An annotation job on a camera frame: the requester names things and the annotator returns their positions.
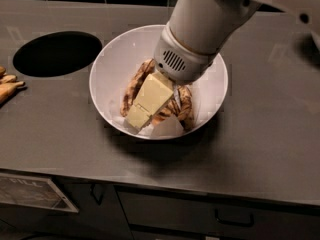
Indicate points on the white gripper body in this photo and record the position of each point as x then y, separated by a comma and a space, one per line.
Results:
181, 62

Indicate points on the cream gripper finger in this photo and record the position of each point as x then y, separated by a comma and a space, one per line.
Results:
153, 95

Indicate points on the spotted banana peel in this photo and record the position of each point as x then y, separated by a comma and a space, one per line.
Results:
181, 107

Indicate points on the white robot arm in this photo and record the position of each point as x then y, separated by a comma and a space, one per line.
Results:
191, 40

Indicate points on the white bowl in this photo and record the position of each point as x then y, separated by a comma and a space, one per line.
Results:
121, 58

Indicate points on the white paper napkin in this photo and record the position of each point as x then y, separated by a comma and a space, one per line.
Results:
168, 129

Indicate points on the round black counter hole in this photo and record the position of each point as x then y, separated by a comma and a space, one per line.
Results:
57, 54

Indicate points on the framed sign on cabinet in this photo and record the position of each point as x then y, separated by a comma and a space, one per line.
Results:
34, 191

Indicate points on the black cabinet door handle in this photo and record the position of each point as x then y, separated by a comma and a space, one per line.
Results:
97, 192

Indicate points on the black drawer handle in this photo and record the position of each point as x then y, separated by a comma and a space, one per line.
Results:
233, 218

